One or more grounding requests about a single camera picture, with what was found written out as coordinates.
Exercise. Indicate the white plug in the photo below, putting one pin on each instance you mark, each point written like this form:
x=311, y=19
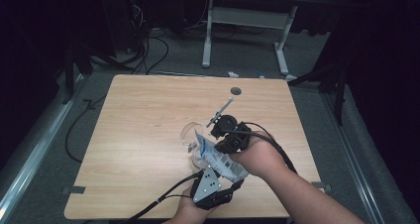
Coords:
x=232, y=74

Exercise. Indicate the round table grommet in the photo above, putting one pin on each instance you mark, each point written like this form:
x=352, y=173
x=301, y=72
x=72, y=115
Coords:
x=235, y=91

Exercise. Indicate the metal floor rail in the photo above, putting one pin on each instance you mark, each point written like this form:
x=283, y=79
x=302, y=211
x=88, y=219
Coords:
x=33, y=161
x=355, y=161

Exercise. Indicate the person's left hand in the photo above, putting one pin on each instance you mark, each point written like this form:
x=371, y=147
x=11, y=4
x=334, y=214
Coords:
x=189, y=210

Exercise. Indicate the person's right hand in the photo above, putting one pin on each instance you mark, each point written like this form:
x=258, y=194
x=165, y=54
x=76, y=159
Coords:
x=261, y=158

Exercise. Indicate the white and blue pouch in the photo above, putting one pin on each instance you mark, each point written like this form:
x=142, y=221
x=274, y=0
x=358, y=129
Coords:
x=218, y=163

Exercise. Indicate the black stand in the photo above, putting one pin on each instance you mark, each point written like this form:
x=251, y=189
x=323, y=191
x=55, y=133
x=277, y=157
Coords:
x=68, y=82
x=340, y=98

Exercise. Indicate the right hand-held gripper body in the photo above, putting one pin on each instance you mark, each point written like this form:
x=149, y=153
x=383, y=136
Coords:
x=234, y=134

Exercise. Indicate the clear glass jar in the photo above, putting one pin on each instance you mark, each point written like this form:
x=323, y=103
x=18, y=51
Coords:
x=188, y=134

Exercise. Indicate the grey tape strip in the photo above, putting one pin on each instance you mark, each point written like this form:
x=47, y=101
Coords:
x=74, y=190
x=322, y=186

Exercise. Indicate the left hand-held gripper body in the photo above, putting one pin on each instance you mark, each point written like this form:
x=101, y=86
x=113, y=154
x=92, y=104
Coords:
x=206, y=184

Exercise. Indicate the white metal desk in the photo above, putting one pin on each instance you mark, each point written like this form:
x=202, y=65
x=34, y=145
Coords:
x=247, y=17

